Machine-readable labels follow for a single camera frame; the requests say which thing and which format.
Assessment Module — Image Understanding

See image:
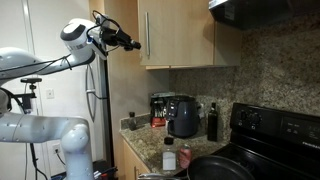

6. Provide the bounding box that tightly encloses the black camera tripod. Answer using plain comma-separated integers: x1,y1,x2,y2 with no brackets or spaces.
19,77,49,180

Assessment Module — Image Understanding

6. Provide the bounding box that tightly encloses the black electric stove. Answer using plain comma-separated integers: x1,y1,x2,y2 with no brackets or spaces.
213,101,320,180

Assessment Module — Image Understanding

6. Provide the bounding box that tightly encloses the white light switch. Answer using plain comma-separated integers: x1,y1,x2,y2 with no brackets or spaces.
45,88,55,100

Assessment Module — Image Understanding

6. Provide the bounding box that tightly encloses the black frying pan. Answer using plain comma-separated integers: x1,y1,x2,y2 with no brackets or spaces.
185,154,256,180

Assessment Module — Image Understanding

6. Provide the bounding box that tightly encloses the stainless steel refrigerator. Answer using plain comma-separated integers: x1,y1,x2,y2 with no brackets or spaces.
84,56,114,168

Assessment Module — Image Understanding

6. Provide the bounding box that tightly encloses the wooden base cabinet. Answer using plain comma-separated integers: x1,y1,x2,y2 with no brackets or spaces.
121,138,151,180

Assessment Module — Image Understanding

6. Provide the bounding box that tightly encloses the clear plastic bottle black cap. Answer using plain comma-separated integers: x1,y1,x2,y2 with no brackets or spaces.
162,136,177,172

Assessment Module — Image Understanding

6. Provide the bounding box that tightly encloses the tall wooden side panel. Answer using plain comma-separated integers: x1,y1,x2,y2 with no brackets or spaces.
88,0,171,180

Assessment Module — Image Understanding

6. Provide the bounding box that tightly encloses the black range hood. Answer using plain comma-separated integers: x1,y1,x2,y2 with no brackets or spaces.
208,0,320,31

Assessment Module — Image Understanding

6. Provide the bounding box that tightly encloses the small dark pepper grinder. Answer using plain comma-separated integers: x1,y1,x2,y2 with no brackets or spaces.
128,111,138,132

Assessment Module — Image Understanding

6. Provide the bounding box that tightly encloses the white wall outlet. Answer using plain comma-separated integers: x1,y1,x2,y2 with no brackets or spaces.
52,143,63,155

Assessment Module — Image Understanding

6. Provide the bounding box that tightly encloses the dark grey air fryer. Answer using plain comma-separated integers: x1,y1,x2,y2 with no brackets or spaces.
165,94,201,139

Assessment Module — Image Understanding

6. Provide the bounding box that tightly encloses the light wood cupboard door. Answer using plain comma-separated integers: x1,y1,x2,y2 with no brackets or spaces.
137,0,216,68

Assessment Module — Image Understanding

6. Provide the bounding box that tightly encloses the dark glass bottle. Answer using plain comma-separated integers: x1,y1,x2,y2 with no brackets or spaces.
207,101,219,142

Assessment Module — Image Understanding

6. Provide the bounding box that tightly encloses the red soda can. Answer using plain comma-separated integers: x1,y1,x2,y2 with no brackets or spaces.
178,143,193,170

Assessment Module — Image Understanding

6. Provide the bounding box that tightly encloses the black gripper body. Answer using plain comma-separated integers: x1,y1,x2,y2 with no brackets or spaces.
99,28,132,48

